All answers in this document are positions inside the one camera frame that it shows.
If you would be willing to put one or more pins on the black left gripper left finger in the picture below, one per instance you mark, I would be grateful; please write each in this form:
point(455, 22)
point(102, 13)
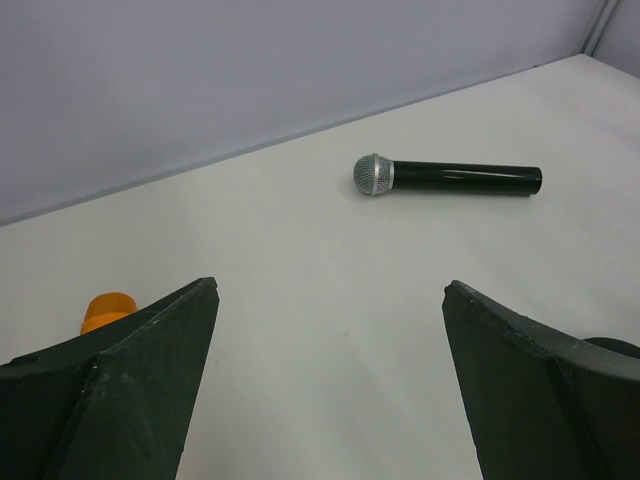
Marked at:
point(115, 403)

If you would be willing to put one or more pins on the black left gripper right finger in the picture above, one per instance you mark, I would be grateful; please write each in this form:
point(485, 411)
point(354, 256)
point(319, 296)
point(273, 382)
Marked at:
point(540, 404)

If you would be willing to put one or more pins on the black microphone stand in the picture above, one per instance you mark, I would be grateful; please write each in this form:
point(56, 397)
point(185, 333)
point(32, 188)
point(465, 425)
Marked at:
point(615, 345)

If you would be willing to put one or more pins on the orange microphone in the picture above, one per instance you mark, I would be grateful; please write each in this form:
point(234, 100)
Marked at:
point(106, 309)

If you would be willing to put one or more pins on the black microphone silver grille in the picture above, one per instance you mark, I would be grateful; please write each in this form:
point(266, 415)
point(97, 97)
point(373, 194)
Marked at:
point(374, 175)

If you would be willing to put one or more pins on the aluminium frame post right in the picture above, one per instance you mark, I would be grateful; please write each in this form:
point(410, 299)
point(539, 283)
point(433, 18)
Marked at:
point(599, 24)

